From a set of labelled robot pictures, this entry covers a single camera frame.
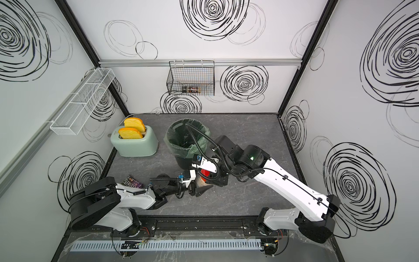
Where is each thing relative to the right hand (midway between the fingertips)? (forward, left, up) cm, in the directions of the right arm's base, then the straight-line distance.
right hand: (210, 172), depth 65 cm
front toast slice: (+23, +44, -5) cm, 49 cm away
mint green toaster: (+22, +37, -14) cm, 45 cm away
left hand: (0, 0, -6) cm, 6 cm away
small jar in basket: (+45, +15, +7) cm, 48 cm away
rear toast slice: (+28, +42, -3) cm, 51 cm away
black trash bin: (+15, +16, -24) cm, 32 cm away
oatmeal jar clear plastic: (-3, +4, -4) cm, 6 cm away
